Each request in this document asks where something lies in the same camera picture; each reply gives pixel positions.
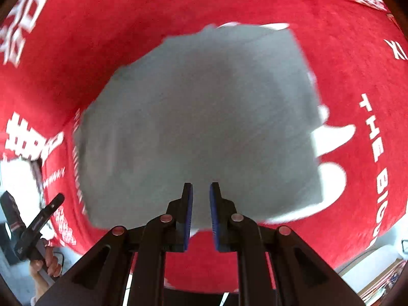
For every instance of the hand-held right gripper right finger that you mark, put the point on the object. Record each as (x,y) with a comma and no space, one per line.
(214,210)

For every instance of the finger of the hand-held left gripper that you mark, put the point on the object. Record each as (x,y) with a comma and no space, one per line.
(41,217)

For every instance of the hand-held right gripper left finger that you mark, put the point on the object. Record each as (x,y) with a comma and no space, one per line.
(188,210)

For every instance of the grey shirt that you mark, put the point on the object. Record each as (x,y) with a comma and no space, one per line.
(197,124)

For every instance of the person's left hand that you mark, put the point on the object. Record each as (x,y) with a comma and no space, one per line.
(47,263)

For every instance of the white fringed cloth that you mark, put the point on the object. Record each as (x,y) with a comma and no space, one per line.
(19,178)

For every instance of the stack of magazines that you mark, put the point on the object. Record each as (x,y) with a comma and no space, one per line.
(387,283)

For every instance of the red printed blanket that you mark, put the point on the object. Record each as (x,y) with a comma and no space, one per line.
(204,3)

